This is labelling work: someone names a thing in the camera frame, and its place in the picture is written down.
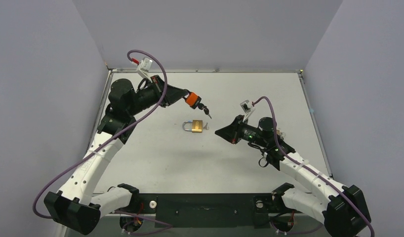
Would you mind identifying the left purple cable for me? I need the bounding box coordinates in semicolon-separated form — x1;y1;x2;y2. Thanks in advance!
32;49;168;219

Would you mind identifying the small padlock with keys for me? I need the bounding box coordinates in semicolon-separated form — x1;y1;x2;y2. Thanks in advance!
277;129;286;138

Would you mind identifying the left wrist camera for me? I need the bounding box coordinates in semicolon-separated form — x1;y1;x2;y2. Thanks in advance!
136;57;153;79

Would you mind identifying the orange black padlock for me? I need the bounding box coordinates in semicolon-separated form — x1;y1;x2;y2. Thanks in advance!
185;92;202;109

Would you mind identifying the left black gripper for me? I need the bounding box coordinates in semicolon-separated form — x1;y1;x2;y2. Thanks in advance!
127;75;188;117

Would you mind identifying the brass padlock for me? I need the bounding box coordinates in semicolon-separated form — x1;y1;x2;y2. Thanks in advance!
182;119;203;133

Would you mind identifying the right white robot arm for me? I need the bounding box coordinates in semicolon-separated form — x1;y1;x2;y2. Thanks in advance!
215;115;371;237

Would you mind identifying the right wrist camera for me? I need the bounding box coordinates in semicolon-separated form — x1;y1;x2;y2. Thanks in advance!
240;100;255;121

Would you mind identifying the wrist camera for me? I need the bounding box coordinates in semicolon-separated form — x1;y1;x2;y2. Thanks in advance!
240;100;255;121
136;57;153;79

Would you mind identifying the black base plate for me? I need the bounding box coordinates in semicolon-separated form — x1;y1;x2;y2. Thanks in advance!
120;193;293;228

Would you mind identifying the purple cable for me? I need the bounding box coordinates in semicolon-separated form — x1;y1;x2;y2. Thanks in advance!
252;96;375;237
32;49;168;219

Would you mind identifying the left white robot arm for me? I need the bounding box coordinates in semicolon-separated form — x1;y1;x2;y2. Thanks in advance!
44;75;198;235

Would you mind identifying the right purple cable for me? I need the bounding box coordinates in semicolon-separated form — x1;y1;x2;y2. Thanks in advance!
252;96;375;237

